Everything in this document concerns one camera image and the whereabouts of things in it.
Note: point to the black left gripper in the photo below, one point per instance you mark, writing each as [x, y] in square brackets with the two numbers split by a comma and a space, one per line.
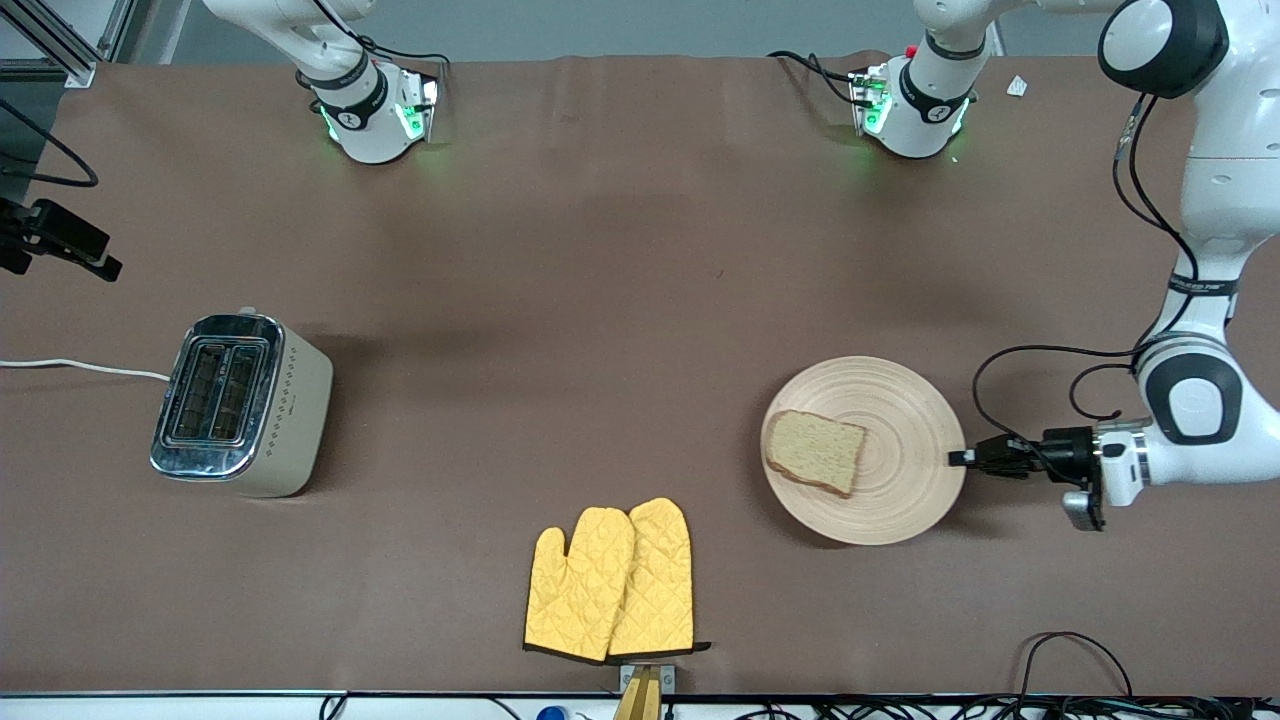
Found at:
[1066, 447]

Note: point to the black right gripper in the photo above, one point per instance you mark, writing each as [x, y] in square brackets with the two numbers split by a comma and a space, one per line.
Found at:
[58, 232]

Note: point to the round light wooden plate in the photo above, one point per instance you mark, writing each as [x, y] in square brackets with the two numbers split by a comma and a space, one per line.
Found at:
[900, 450]

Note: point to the brown-crusted bread slice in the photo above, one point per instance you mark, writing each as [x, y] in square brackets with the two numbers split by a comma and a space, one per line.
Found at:
[815, 450]

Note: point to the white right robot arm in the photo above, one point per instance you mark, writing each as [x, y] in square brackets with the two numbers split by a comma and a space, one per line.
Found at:
[365, 110]

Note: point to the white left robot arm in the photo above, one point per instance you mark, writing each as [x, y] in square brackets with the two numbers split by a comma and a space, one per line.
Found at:
[1225, 200]

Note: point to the beige chrome two-slot toaster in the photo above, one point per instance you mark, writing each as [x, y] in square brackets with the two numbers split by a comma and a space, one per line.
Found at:
[290, 420]

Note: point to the yellow quilted oven mitt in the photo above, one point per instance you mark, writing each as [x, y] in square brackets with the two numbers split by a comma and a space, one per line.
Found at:
[575, 590]
[660, 580]

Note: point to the small white paper scrap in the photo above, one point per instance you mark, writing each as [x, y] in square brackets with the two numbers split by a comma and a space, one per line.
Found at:
[1017, 86]

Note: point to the brown table cover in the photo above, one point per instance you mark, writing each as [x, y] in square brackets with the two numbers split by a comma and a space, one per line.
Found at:
[620, 250]

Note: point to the aluminium frame profile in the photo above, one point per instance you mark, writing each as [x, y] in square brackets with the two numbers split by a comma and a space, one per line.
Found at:
[75, 70]

